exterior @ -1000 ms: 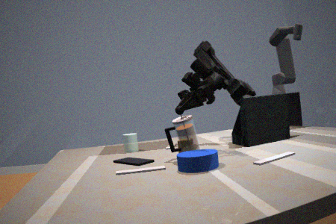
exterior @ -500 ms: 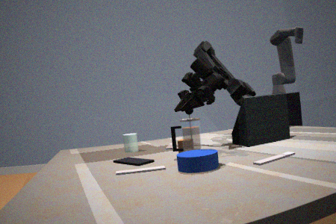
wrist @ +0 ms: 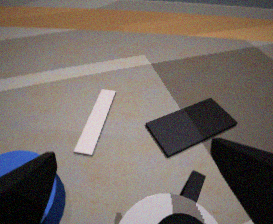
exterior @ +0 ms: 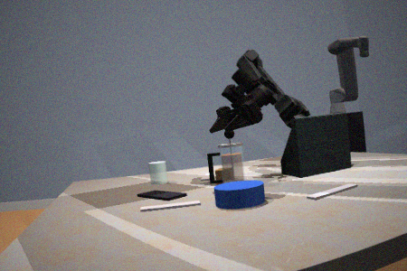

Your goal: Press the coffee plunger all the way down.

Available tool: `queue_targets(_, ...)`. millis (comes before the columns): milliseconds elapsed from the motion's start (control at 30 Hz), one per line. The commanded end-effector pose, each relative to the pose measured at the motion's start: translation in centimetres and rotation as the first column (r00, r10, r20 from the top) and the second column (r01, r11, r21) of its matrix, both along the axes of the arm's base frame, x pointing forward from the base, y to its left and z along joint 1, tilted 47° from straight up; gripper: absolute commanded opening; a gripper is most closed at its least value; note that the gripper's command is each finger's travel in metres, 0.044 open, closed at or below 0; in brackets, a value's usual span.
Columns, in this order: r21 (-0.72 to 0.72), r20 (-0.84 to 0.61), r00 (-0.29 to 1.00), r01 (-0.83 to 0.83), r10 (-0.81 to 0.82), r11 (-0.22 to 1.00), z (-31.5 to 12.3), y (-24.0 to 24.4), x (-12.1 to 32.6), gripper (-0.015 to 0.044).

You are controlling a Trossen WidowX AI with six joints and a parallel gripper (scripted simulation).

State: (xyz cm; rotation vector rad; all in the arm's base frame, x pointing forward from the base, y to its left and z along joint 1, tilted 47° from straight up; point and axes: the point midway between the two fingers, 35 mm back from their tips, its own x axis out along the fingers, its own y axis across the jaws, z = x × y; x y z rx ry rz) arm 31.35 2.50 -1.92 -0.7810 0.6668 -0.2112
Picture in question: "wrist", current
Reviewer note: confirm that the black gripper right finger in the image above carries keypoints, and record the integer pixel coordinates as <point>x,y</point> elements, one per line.
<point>248,171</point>

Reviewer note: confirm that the blue short cylinder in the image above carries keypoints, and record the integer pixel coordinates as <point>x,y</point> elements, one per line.
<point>55,207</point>

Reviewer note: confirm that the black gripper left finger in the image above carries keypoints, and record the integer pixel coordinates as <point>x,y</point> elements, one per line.
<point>25,191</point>

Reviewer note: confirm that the french press coffee maker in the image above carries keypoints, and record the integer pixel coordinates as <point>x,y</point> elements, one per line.
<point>170,208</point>

